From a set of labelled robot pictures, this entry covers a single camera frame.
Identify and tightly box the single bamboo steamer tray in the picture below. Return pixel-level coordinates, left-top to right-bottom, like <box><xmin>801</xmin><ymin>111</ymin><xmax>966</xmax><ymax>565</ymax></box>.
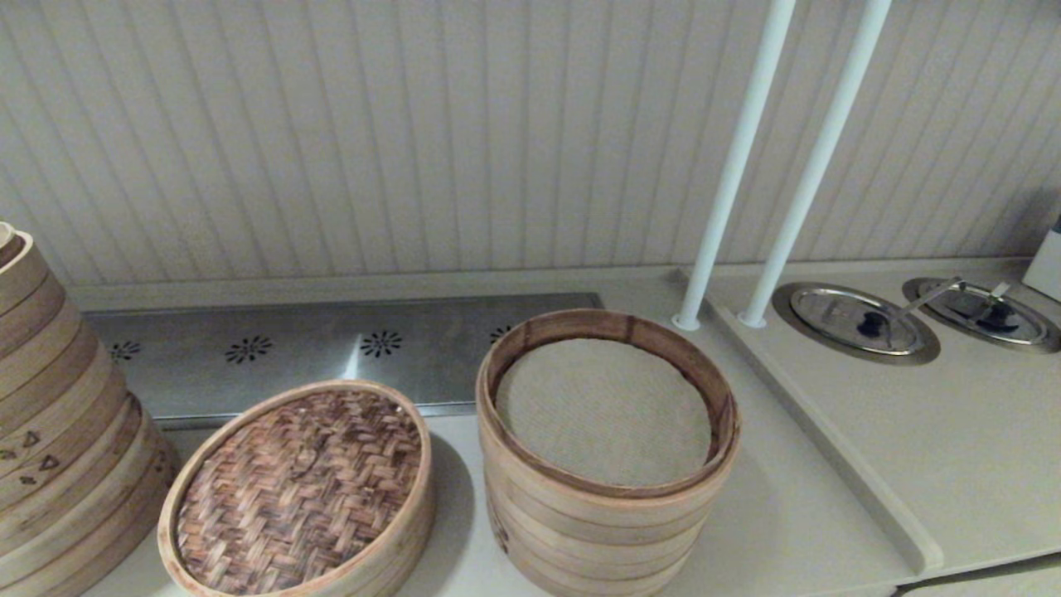
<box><xmin>327</xmin><ymin>489</ymin><xmax>438</xmax><ymax>597</ymax></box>

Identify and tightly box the woven bamboo steamer lid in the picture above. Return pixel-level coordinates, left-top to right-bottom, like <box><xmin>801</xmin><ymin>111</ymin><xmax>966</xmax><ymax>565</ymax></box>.
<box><xmin>157</xmin><ymin>380</ymin><xmax>436</xmax><ymax>597</ymax></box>

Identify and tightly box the beige mesh liner in tall stack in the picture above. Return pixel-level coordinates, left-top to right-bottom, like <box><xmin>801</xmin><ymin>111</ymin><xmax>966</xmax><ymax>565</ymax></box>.
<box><xmin>495</xmin><ymin>337</ymin><xmax>714</xmax><ymax>488</ymax></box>

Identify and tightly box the wide bamboo steamer stack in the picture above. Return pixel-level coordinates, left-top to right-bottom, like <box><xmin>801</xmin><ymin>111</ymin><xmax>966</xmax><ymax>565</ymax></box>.
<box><xmin>0</xmin><ymin>222</ymin><xmax>177</xmax><ymax>597</ymax></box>

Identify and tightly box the white container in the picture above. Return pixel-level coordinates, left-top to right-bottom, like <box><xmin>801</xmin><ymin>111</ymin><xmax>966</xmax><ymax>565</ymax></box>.
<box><xmin>1024</xmin><ymin>217</ymin><xmax>1061</xmax><ymax>301</ymax></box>

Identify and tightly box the steel vent panel with flower holes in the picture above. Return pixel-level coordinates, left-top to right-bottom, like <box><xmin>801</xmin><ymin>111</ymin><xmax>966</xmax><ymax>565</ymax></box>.
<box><xmin>83</xmin><ymin>292</ymin><xmax>604</xmax><ymax>428</ymax></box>

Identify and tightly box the white metal pole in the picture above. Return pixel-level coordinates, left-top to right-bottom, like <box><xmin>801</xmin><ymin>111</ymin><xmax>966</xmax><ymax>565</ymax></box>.
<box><xmin>739</xmin><ymin>0</ymin><xmax>894</xmax><ymax>328</ymax></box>
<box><xmin>673</xmin><ymin>0</ymin><xmax>798</xmax><ymax>331</ymax></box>

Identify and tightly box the tall bamboo steamer basket stack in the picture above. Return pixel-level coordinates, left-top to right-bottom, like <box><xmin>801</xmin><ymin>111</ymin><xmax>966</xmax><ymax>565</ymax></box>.
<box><xmin>475</xmin><ymin>308</ymin><xmax>743</xmax><ymax>597</ymax></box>

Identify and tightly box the round steel lid with black knob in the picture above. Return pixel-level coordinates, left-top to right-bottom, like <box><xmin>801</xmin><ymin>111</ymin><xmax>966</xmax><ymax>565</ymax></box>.
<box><xmin>904</xmin><ymin>276</ymin><xmax>1061</xmax><ymax>354</ymax></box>
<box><xmin>773</xmin><ymin>280</ymin><xmax>943</xmax><ymax>366</ymax></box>

